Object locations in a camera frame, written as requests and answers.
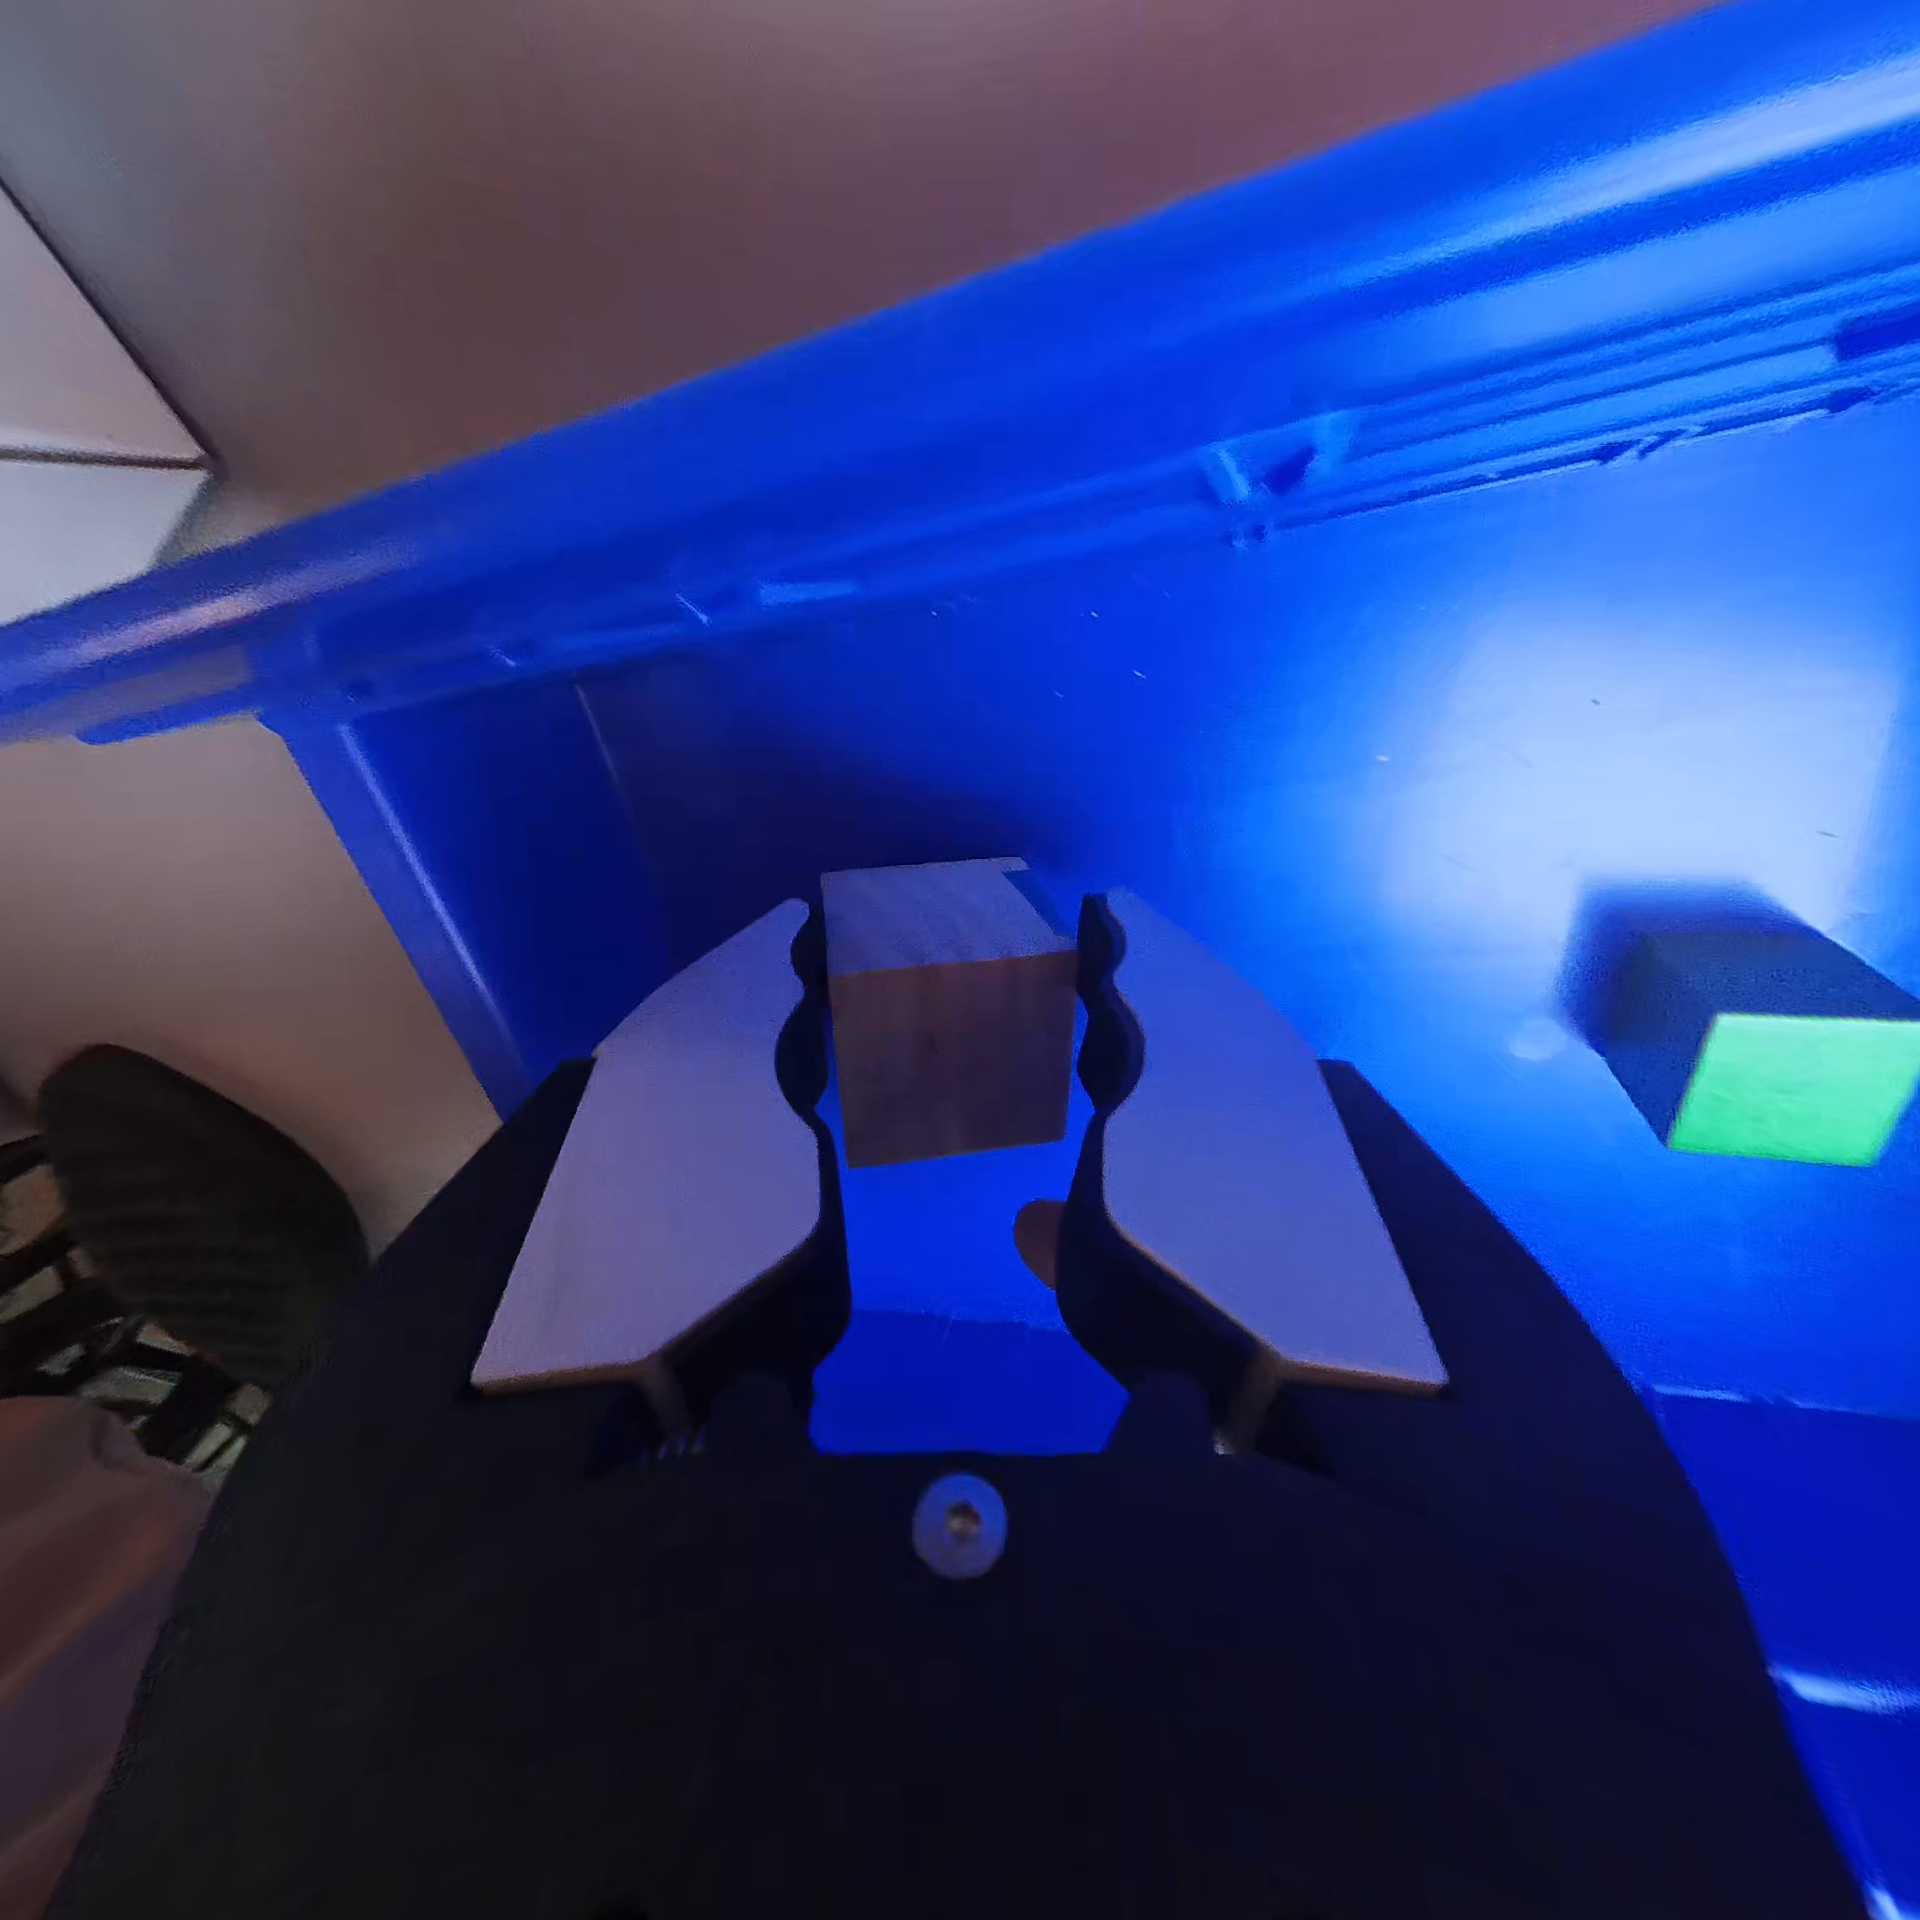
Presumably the green cube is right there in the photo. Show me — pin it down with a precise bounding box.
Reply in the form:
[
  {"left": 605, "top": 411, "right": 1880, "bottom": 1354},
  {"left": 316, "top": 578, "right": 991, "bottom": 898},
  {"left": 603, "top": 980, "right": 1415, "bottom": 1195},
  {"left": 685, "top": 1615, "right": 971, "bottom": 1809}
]
[{"left": 1558, "top": 884, "right": 1920, "bottom": 1168}]

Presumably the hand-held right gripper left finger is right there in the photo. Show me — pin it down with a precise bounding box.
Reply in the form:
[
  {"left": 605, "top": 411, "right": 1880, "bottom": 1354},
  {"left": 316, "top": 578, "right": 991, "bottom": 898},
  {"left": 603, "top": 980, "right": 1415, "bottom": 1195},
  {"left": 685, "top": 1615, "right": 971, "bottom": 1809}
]
[{"left": 469, "top": 896, "right": 855, "bottom": 1433}]

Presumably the black mesh chair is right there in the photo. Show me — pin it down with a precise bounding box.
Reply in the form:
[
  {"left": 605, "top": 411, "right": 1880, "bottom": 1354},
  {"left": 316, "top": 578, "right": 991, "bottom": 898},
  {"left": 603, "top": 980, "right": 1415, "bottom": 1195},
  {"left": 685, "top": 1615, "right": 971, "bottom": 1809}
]
[{"left": 0, "top": 1043, "right": 368, "bottom": 1479}]

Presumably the cardboard box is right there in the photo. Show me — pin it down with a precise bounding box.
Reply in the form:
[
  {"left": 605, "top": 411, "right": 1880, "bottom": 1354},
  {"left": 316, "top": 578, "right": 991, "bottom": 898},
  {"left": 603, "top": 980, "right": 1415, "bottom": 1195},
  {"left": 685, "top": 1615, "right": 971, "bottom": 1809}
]
[{"left": 0, "top": 180, "right": 220, "bottom": 625}]

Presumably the wooden cube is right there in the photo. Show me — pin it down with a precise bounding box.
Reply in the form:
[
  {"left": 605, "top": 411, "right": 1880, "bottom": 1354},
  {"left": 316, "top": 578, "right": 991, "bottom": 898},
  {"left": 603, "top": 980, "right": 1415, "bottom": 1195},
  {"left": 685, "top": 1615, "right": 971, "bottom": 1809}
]
[{"left": 816, "top": 856, "right": 1082, "bottom": 1168}]

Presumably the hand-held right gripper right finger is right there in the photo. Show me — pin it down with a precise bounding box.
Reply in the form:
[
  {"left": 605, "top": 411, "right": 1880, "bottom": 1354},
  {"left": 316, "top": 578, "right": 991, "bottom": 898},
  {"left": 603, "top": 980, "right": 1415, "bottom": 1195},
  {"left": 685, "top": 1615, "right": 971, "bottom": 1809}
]
[{"left": 1054, "top": 887, "right": 1452, "bottom": 1455}]

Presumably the blue plastic bin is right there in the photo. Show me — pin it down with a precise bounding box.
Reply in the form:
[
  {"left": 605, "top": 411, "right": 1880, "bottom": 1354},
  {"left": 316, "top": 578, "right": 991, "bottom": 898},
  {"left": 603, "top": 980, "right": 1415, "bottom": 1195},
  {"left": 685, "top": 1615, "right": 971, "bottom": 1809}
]
[{"left": 0, "top": 0, "right": 1920, "bottom": 1920}]

